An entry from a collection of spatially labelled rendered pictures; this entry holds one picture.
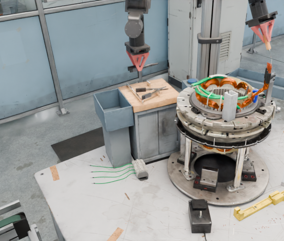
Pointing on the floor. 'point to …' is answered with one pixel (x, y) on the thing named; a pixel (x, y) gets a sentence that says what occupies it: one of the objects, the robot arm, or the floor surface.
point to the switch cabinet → (234, 56)
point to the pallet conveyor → (8, 225)
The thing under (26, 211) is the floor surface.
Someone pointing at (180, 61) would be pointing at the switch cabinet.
